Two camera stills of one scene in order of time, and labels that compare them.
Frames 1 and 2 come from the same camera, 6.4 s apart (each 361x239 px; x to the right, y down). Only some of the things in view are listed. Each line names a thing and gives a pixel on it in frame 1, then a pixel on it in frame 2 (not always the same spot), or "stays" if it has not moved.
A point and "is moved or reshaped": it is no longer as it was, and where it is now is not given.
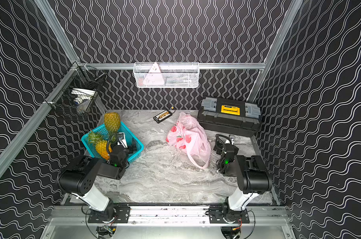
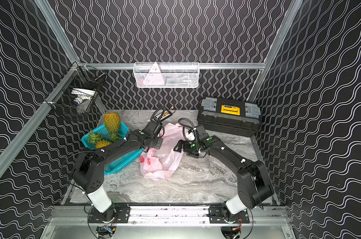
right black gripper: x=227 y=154 → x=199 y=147
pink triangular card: x=154 y=76 stays
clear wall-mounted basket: x=166 y=74 stays
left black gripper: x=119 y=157 → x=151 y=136
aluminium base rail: x=169 y=216 stays
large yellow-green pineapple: x=112 y=121 stays
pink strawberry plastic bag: x=190 y=135 is moved or reshaped
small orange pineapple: x=102 y=145 stays
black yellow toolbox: x=236 y=117 stays
